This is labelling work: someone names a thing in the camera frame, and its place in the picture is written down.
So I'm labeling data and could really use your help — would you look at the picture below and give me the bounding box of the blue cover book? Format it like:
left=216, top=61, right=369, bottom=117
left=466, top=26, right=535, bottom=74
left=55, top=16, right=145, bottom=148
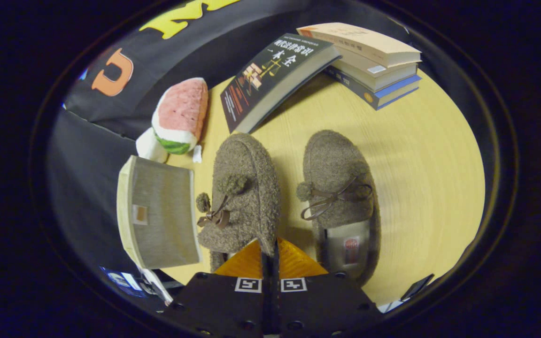
left=323, top=66, right=423, bottom=111

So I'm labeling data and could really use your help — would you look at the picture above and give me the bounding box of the white printed sheet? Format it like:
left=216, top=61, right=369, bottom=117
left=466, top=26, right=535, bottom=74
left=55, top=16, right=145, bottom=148
left=138, top=267, right=174, bottom=306

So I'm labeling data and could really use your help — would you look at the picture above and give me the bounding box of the black backdrop cloth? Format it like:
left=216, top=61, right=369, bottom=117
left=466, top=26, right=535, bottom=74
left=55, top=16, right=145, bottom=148
left=47, top=0, right=501, bottom=301

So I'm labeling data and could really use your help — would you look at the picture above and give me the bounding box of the white plush toy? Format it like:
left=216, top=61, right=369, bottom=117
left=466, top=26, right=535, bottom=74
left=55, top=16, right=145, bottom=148
left=135, top=127, right=170, bottom=164

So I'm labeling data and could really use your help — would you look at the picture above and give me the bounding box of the black cover book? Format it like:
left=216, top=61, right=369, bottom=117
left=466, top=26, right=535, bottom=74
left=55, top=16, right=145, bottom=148
left=220, top=33, right=342, bottom=134

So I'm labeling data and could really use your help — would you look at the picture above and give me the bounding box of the white object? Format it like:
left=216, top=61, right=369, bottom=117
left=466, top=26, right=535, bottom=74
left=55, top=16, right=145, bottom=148
left=378, top=300, right=406, bottom=315

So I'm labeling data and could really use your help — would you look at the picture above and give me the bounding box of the beige cover book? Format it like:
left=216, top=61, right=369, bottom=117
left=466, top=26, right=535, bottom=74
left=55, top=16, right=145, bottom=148
left=296, top=22, right=423, bottom=69

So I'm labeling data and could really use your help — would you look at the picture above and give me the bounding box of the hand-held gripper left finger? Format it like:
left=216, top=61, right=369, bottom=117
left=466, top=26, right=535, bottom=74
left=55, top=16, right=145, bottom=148
left=162, top=238, right=272, bottom=338

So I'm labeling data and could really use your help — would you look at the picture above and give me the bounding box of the watermelon slice plush toy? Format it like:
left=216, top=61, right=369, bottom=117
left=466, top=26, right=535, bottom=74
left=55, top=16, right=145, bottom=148
left=151, top=77, right=209, bottom=164

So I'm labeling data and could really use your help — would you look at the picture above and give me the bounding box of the brown fuzzy slipper shoe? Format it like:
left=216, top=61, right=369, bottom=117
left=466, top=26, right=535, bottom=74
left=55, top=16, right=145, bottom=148
left=196, top=132, right=281, bottom=274
left=296, top=129, right=382, bottom=288

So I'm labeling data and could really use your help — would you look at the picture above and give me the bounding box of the black table edge clip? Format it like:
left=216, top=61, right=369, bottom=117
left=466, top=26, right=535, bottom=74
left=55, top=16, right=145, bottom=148
left=401, top=273, right=436, bottom=302

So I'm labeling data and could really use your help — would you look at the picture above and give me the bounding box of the pale book with white label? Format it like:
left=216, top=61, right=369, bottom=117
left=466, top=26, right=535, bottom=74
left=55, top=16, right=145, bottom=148
left=331, top=46, right=420, bottom=93

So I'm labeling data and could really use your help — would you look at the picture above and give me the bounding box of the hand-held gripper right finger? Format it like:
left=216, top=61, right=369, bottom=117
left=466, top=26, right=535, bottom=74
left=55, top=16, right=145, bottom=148
left=272, top=237, right=385, bottom=338

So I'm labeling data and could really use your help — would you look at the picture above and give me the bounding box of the grey fabric storage box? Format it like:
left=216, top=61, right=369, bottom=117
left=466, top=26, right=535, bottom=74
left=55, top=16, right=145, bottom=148
left=116, top=155, right=203, bottom=270

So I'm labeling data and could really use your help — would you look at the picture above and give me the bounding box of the blue printed leaflet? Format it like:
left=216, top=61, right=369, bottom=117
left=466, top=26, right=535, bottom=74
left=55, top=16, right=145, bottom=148
left=100, top=266, right=144, bottom=299

